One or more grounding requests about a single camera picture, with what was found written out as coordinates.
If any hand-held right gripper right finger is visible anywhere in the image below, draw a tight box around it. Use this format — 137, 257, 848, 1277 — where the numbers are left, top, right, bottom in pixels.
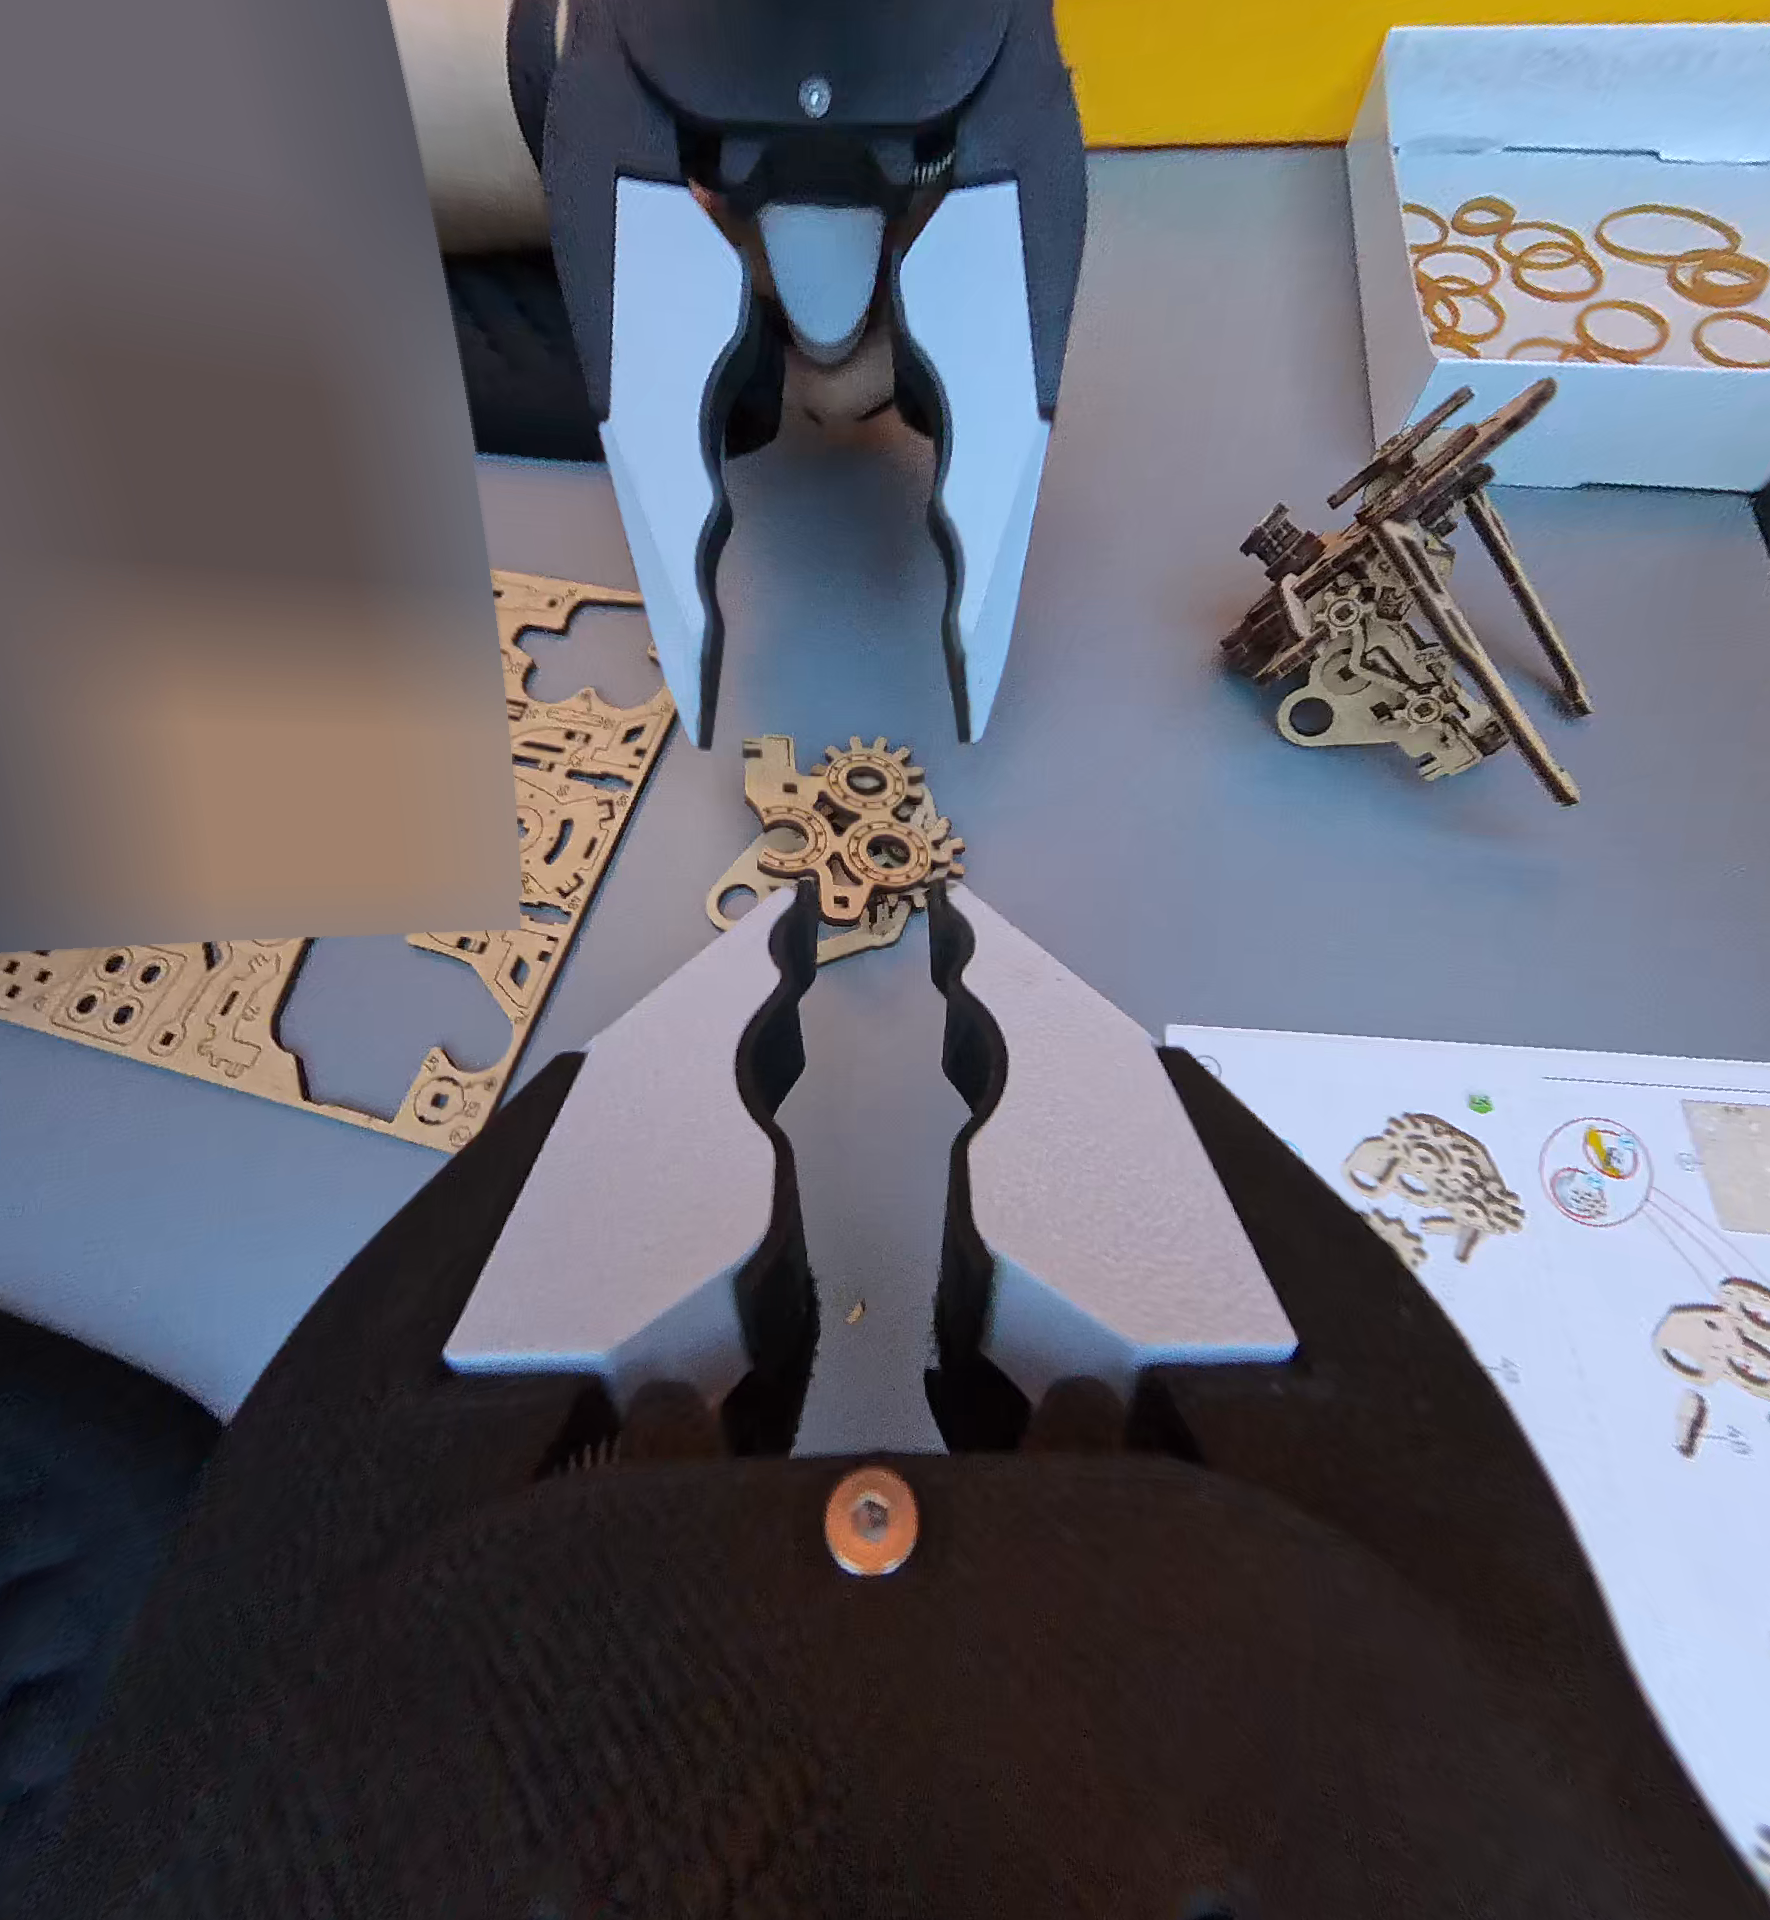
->
924, 884, 1301, 1458

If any wooden gear assembly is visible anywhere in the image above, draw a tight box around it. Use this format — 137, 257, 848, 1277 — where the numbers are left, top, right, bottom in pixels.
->
705, 735, 969, 968

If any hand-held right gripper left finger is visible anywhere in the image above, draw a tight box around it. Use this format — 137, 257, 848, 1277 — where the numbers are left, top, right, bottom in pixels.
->
443, 884, 820, 1458

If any person's left forearm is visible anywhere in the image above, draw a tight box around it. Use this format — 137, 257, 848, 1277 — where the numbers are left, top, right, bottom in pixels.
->
390, 0, 557, 249

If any partly built wooden model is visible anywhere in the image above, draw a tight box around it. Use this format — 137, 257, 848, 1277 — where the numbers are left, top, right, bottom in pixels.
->
1221, 377, 1592, 808

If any pile of rubber bands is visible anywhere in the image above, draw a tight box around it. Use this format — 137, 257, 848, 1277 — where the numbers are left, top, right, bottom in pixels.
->
1402, 195, 1770, 372

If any yellow bin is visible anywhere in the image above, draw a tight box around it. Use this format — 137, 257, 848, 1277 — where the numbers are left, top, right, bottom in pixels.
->
1050, 0, 1770, 153

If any white instruction booklet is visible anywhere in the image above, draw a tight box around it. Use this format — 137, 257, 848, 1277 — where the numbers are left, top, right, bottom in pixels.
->
1162, 1022, 1770, 1920

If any laser-cut wooden parts sheet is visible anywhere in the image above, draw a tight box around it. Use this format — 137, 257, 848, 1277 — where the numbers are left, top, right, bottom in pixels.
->
0, 570, 676, 1154

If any white cardboard box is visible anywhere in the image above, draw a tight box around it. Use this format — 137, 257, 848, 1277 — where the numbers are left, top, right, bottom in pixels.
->
1347, 23, 1770, 493

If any wooden three-ring plate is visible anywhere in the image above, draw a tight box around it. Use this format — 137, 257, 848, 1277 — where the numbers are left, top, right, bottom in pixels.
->
747, 731, 964, 923

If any black padded cushion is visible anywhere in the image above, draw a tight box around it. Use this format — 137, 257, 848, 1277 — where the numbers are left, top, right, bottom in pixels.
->
443, 247, 610, 459

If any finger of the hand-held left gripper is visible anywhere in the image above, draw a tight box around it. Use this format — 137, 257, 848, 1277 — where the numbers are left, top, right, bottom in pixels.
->
599, 170, 775, 752
884, 178, 1055, 745

